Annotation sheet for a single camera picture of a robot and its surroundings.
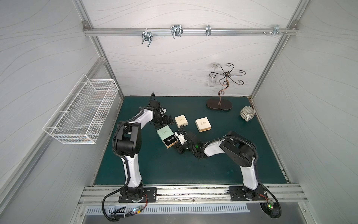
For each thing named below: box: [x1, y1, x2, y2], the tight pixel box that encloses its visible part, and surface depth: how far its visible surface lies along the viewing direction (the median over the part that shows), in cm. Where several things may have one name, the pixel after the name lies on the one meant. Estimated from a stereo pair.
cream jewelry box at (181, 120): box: [173, 113, 189, 129], surface depth 103 cm
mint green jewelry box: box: [156, 125, 179, 149], surface depth 95 cm
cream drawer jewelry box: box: [194, 116, 213, 133], surface depth 101 cm
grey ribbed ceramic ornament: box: [240, 105, 255, 122], surface depth 104 cm
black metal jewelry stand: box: [206, 63, 247, 111], surface depth 101 cm
